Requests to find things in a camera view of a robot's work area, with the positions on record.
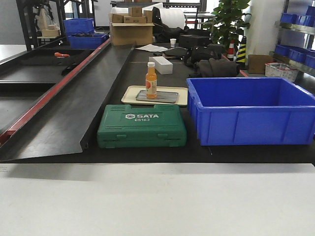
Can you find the blue crate on left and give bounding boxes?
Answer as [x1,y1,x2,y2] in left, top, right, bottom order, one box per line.
[68,34,109,49]

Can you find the white mesh basket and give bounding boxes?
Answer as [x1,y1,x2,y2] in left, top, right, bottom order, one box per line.
[265,62,299,82]

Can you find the white rectangular box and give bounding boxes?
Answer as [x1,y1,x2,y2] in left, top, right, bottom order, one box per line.
[149,56,173,75]

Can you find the green potted plant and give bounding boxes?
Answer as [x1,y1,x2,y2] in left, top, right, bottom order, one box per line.
[203,0,250,49]

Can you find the green SATA tool case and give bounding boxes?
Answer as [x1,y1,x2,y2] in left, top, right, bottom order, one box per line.
[97,104,187,148]

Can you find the white paper cup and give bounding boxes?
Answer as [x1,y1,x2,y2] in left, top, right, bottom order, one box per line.
[170,38,177,48]

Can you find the large cardboard box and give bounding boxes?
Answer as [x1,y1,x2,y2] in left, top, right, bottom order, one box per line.
[110,23,154,46]

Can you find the cream plastic tray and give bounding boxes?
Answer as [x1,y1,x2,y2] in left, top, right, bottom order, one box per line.
[121,86,188,107]

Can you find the small metal tray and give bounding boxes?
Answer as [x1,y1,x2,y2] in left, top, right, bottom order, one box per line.
[136,90,179,104]

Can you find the black bag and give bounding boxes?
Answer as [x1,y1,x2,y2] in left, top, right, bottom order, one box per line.
[184,44,225,66]

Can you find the dark grey cloth bundle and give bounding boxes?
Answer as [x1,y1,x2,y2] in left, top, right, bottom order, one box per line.
[189,58,240,78]

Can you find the orange juice bottle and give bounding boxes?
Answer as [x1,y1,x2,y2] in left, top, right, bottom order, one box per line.
[146,62,157,98]

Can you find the large blue plastic bin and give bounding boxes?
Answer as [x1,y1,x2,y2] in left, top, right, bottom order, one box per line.
[187,77,315,146]

